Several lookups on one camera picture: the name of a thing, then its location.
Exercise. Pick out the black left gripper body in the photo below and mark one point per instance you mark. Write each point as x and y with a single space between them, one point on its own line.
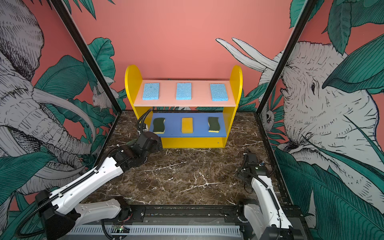
158 146

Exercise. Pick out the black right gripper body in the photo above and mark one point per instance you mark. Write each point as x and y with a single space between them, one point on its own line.
242 174

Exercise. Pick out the dark green sponge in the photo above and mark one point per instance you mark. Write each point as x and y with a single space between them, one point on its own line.
214 125
159 125

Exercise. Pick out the yellow sponge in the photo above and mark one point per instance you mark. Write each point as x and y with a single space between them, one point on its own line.
187 126

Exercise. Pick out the blue sponge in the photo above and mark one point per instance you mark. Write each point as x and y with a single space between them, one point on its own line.
151 91
184 91
219 92

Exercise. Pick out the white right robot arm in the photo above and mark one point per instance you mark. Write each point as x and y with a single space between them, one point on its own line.
267 219

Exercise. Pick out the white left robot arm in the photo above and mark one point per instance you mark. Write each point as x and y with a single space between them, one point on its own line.
58 212

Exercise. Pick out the yellow pink blue shelf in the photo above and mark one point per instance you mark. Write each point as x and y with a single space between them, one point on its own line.
200 107

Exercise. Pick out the white vent strip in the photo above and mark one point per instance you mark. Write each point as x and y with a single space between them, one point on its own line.
163 230

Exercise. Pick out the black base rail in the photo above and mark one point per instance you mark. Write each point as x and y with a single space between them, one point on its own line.
183 215

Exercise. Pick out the black right frame post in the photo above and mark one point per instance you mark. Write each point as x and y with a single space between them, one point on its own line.
298 29

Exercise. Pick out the black frame post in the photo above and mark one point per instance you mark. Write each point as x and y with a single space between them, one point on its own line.
298 29
63 13

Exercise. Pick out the black left frame post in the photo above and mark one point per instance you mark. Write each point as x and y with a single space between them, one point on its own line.
63 13

